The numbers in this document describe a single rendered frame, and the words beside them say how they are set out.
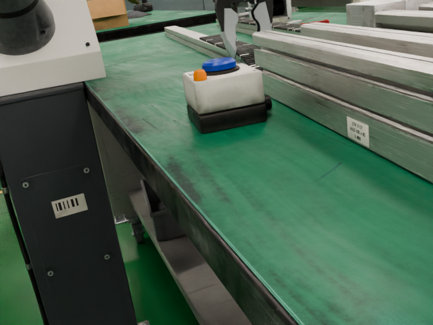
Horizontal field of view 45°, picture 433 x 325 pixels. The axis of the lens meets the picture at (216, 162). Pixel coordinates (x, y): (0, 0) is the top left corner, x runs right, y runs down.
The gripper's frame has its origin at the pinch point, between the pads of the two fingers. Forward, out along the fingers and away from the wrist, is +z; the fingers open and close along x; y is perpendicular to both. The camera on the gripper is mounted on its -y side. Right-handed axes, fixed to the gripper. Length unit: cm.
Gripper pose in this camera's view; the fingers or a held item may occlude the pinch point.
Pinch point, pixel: (249, 50)
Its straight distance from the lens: 96.2
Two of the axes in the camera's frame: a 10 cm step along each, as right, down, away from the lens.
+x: -9.6, 2.1, -1.8
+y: -2.3, -2.9, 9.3
